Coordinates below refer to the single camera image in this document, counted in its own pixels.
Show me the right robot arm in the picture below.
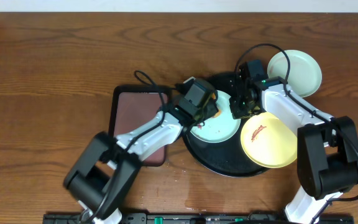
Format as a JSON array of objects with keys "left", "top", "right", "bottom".
[{"left": 229, "top": 78, "right": 358, "bottom": 223}]

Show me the green and orange sponge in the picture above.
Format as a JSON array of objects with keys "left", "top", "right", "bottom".
[{"left": 212, "top": 93, "right": 222, "bottom": 118}]

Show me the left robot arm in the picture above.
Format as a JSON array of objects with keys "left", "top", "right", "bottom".
[{"left": 63, "top": 93, "right": 218, "bottom": 223}]

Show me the light blue plate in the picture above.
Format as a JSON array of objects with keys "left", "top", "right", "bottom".
[
  {"left": 191, "top": 90, "right": 241, "bottom": 143},
  {"left": 267, "top": 50, "right": 322, "bottom": 98}
]

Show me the yellow plate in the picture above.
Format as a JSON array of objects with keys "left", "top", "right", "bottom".
[{"left": 241, "top": 112, "right": 297, "bottom": 169}]

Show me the black rectangular water tray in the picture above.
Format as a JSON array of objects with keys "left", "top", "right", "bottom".
[{"left": 108, "top": 84, "right": 173, "bottom": 167}]

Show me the black round serving tray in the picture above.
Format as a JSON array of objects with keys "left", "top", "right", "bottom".
[{"left": 183, "top": 72, "right": 268, "bottom": 177}]

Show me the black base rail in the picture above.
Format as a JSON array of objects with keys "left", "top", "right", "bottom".
[{"left": 42, "top": 212, "right": 355, "bottom": 224}]

